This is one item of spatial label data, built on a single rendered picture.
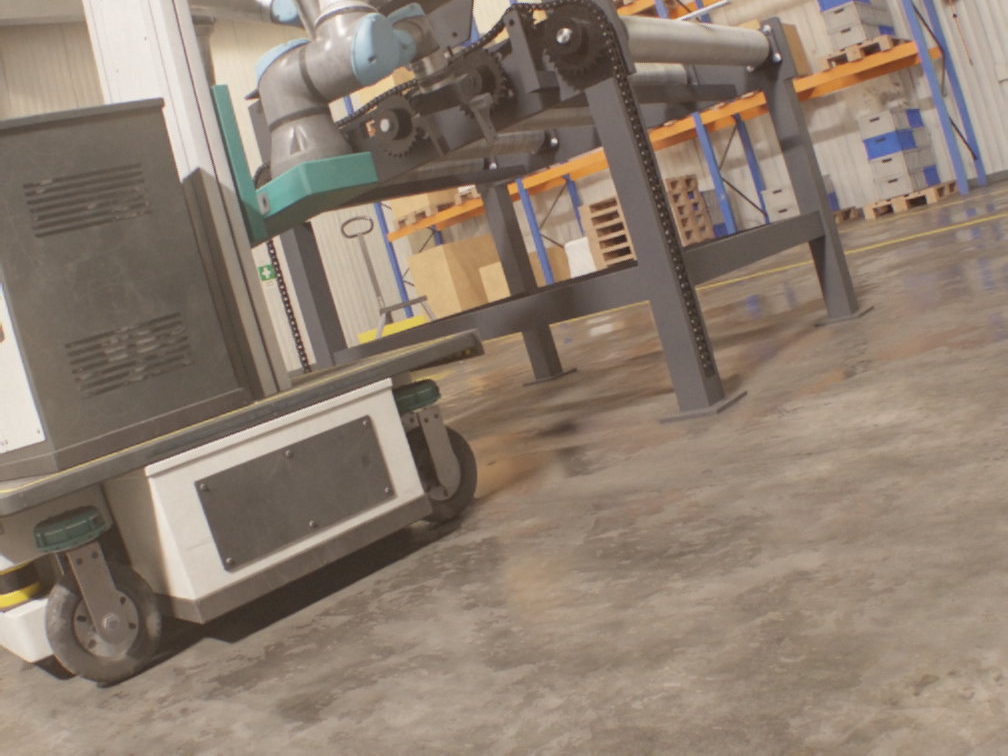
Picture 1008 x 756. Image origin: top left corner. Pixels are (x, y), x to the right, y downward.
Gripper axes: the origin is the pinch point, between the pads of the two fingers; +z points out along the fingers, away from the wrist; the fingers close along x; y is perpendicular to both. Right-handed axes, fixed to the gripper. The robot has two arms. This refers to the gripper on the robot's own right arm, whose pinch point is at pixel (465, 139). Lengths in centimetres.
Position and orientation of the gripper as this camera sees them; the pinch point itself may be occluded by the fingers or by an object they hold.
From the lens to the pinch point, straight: 200.7
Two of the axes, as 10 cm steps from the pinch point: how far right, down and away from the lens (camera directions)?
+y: -4.5, 6.0, -6.6
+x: 8.0, -0.6, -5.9
